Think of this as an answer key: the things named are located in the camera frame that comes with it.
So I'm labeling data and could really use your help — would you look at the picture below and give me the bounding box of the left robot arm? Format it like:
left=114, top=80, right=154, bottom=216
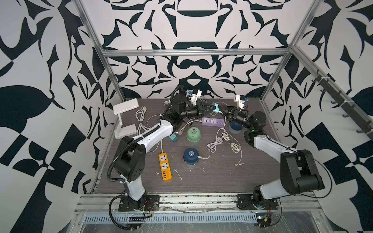
left=106, top=94, right=217, bottom=201

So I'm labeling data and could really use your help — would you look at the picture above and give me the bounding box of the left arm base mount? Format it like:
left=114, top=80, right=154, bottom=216
left=119, top=194, right=160, bottom=212

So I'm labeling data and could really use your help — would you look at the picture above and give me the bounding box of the white bundled power cord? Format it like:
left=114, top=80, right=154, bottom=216
left=135, top=106, right=149, bottom=137

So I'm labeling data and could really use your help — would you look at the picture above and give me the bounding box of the wall hook rack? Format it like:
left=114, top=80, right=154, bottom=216
left=311, top=70, right=373, bottom=140

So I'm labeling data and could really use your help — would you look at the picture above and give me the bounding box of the white desk lamp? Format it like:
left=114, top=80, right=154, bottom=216
left=113, top=99, right=139, bottom=140

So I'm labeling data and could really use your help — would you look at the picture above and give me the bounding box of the teal adapter on table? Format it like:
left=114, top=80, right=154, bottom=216
left=169, top=134, right=179, bottom=143

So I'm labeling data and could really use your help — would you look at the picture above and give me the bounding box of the beige bundled USB cable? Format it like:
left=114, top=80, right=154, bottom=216
left=217, top=110, right=244, bottom=167

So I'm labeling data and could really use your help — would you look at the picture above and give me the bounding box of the purple power strip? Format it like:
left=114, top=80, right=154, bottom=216
left=201, top=117, right=225, bottom=128

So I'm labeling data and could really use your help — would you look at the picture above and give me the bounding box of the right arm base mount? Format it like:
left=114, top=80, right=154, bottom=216
left=237, top=194, right=279, bottom=210

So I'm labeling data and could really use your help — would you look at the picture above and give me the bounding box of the orange power strip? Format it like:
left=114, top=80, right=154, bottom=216
left=158, top=153, right=172, bottom=182

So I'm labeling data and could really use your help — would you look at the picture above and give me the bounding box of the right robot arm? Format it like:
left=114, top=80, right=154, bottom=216
left=219, top=106, right=325, bottom=204

